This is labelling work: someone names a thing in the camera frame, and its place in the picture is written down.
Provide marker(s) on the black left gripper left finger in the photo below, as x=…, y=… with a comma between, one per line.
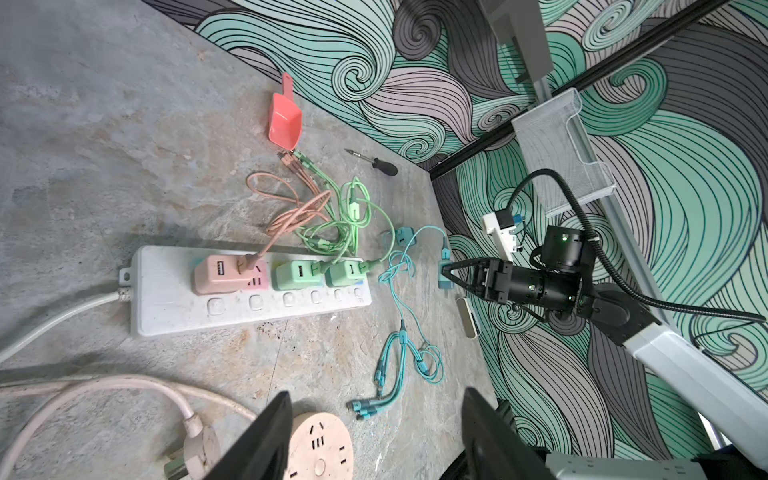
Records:
x=262, y=451

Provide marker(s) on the aluminium rail right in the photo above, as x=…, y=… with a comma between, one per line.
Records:
x=655, y=420

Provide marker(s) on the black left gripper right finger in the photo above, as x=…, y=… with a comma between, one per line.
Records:
x=493, y=450

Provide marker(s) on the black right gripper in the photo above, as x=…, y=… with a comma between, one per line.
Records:
x=493, y=278

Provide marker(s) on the red plastic scoop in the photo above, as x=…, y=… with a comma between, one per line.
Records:
x=285, y=117

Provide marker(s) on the light green charger plug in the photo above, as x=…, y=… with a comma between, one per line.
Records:
x=345, y=273
x=297, y=274

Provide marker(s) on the small white silver box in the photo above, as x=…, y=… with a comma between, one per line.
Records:
x=467, y=317

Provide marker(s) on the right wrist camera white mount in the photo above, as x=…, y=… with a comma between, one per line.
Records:
x=502, y=227

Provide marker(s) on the round pink socket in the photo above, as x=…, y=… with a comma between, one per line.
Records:
x=320, y=448

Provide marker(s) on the aluminium rail back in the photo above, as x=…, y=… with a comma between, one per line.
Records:
x=520, y=23

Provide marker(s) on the black handle screwdriver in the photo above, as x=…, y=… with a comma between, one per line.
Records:
x=387, y=168

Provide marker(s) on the clear plastic wall holder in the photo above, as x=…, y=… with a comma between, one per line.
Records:
x=553, y=136

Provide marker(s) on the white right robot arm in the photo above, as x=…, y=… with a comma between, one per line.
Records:
x=573, y=275

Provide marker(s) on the pink usb charger plug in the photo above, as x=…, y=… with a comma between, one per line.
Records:
x=219, y=274

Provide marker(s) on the aluminium rail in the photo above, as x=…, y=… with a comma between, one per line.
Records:
x=520, y=23
x=655, y=420

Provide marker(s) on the white multicolour power strip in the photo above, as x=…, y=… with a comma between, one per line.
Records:
x=164, y=301

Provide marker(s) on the pink round plug with cord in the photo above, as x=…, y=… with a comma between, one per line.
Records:
x=124, y=427

